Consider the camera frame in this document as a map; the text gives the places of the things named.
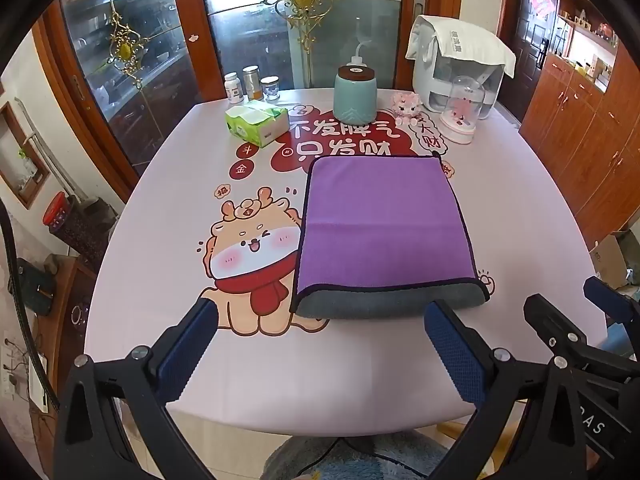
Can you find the small glass jar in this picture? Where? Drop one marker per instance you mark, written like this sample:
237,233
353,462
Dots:
270,90

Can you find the white cloth cover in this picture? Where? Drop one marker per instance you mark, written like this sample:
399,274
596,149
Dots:
470,42

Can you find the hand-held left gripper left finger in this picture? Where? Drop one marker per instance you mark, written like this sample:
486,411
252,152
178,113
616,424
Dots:
186,347

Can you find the wooden cabinet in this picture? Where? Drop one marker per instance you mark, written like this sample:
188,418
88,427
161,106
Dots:
590,130

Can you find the small gold door ornament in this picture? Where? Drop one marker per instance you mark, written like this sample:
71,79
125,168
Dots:
125,50

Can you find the jar with gold lid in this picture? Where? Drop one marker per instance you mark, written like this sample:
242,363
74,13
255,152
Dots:
251,85

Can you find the cardboard box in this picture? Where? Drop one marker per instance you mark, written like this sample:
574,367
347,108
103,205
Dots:
607,257

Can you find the red-lidded jar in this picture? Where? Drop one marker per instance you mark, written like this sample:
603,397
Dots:
70,225

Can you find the white countertop appliance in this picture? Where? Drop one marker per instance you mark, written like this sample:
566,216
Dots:
450,72

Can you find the teal ceramic pump dispenser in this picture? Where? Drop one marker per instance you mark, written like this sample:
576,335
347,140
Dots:
355,92

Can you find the purple and grey towel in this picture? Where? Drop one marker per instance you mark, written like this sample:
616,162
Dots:
385,220

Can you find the green tissue pack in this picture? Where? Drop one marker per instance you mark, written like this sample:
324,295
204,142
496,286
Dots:
255,122

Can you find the wood-framed glass door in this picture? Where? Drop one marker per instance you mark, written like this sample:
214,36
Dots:
300,65
165,75

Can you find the dark wooden entry door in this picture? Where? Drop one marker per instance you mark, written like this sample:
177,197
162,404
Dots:
522,60

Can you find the white pill bottle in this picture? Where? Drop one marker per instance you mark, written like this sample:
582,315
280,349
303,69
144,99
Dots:
233,90

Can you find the black bag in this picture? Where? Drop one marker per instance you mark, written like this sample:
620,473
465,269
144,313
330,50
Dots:
35,285

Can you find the pink cartoon figurine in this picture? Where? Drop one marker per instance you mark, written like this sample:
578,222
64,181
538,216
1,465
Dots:
405,105

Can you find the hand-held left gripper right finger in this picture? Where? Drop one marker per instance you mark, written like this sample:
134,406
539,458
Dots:
456,355

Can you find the fluffy blue-grey rug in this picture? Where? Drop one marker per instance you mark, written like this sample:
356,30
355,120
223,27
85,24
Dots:
390,465

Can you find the glass dome pink ornament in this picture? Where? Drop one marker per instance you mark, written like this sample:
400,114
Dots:
462,110

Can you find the white power strip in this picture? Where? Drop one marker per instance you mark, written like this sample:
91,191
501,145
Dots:
35,380

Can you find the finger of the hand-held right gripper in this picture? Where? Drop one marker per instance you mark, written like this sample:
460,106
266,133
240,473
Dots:
560,327
607,300

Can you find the printed pink tablecloth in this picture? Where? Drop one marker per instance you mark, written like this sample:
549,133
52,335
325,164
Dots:
165,195

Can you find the red door decoration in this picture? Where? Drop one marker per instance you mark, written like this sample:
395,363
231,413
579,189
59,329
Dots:
542,4

